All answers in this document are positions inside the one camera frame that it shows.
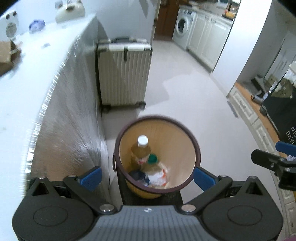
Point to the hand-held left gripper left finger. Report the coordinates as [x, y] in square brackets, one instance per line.
[92, 178]

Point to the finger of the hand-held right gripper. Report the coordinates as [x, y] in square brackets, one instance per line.
[285, 146]
[266, 160]

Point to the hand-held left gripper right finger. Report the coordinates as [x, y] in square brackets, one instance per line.
[203, 179]

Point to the white paper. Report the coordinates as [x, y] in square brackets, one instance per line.
[291, 158]

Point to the clear bag with orange item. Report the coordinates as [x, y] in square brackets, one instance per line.
[159, 177]

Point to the crushed blue red can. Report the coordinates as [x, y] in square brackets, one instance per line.
[138, 177]

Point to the large clear plastic bottle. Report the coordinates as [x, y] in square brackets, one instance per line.
[153, 164]

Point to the white cap plastic bottle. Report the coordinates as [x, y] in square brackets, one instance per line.
[141, 148]

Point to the round wooden trash bin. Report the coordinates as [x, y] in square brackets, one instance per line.
[159, 129]

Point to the brown cardboard box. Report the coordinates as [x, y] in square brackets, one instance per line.
[8, 58]

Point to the black fabric bag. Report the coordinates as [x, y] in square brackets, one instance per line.
[283, 115]

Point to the black round object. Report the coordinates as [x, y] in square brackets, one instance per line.
[263, 110]

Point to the low white wood-top cabinet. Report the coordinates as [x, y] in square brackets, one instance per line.
[248, 111]

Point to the grey spray can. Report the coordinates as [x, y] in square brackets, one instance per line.
[256, 97]

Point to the white ribbed suitcase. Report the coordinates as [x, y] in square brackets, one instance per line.
[124, 74]

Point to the white kitchen base cabinets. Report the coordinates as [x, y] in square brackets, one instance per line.
[208, 39]

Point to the white washing machine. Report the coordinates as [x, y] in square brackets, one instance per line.
[183, 26]

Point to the blue tissue pack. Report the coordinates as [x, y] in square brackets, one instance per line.
[37, 26]

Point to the brown wooden door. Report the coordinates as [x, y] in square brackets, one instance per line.
[166, 20]

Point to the white cat shaped ornament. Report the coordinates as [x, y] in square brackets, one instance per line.
[69, 12]

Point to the white fan heater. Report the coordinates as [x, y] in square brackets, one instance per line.
[8, 25]

